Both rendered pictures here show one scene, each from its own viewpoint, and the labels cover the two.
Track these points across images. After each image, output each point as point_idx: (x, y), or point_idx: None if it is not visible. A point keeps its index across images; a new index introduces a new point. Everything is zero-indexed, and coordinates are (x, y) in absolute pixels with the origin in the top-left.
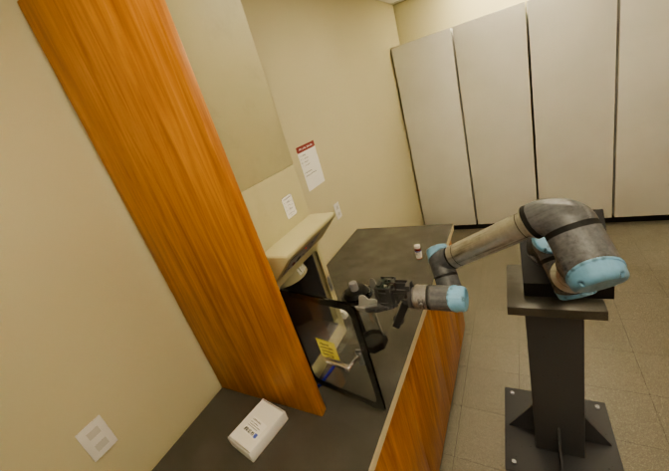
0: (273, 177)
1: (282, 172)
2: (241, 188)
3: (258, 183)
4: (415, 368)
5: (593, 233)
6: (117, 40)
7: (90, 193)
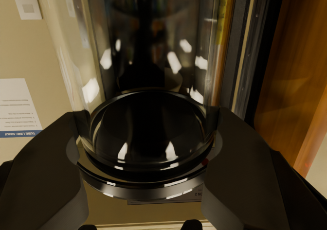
0: (152, 227)
1: (132, 228)
2: (207, 228)
3: (180, 227)
4: None
5: None
6: None
7: None
